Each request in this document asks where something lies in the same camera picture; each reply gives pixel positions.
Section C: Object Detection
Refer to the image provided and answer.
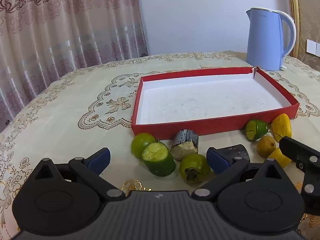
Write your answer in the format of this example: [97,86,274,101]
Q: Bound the yellow bell pepper piece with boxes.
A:
[271,114,292,142]
[267,147,292,168]

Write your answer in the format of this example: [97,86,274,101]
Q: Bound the brown longan with twig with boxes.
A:
[257,135,277,158]

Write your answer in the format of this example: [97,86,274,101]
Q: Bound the pink floral curtain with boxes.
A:
[0,0,149,133]

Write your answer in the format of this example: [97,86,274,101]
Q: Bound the green tomato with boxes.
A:
[179,154,211,184]
[131,132,157,158]

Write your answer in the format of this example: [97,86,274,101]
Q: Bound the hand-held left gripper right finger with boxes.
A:
[191,147,288,202]

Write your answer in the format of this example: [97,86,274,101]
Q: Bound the light blue electric kettle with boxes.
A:
[245,7,297,72]

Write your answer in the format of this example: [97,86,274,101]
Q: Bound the red shallow cardboard box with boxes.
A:
[131,66,300,140]

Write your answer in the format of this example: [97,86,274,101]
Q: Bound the dark purple sugarcane piece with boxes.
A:
[218,144,250,163]

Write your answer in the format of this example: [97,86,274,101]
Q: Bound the gold frame molding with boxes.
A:
[286,0,301,58]

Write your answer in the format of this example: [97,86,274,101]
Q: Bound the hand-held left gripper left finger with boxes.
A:
[32,147,127,202]

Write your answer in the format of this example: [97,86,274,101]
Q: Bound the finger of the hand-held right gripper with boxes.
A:
[279,136,320,215]

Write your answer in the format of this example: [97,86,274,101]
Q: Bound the green cucumber tip piece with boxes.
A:
[245,119,269,142]

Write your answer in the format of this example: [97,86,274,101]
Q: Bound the chipped sugarcane piece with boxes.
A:
[170,129,199,161]

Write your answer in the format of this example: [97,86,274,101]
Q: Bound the white wall switch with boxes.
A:
[306,39,320,55]

